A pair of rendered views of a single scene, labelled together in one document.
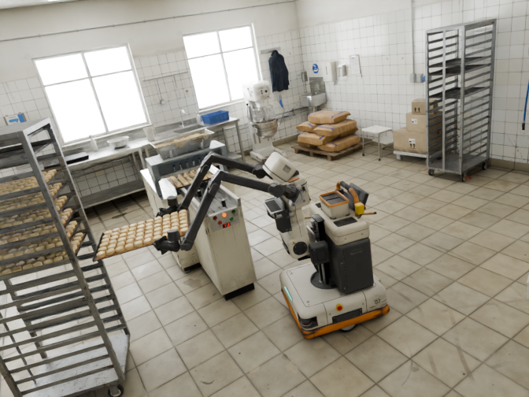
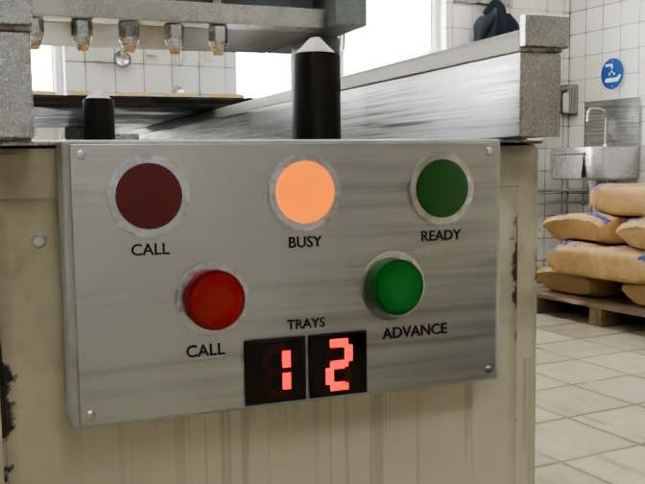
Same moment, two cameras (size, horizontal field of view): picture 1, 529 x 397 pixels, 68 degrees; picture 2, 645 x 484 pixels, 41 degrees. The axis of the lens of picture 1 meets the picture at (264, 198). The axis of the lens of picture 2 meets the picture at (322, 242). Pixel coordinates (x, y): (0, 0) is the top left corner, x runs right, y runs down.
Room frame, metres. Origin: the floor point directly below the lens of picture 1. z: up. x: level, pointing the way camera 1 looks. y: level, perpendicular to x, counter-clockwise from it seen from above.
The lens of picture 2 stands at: (2.41, 0.32, 0.83)
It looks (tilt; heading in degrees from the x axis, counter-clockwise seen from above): 5 degrees down; 1
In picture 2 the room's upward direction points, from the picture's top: 1 degrees counter-clockwise
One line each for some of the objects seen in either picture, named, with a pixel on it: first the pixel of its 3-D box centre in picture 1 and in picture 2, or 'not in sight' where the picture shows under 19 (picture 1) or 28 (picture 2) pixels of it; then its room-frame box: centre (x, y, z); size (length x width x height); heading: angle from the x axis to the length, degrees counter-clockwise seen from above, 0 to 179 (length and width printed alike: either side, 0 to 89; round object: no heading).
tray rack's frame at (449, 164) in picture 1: (458, 102); not in sight; (4.75, -2.58, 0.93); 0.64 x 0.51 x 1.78; 120
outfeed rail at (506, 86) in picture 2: (202, 175); (181, 135); (3.83, 0.58, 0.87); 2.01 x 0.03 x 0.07; 22
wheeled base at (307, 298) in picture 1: (330, 291); not in sight; (2.51, -0.38, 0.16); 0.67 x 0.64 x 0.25; 100
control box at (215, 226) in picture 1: (224, 218); (295, 270); (2.87, 0.35, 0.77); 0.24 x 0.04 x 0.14; 112
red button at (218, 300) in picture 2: not in sight; (212, 299); (2.83, 0.38, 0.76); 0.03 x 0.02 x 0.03; 112
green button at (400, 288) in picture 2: not in sight; (394, 285); (2.87, 0.29, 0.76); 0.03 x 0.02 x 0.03; 112
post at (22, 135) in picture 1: (78, 272); not in sight; (2.02, 1.15, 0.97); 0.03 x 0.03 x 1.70; 10
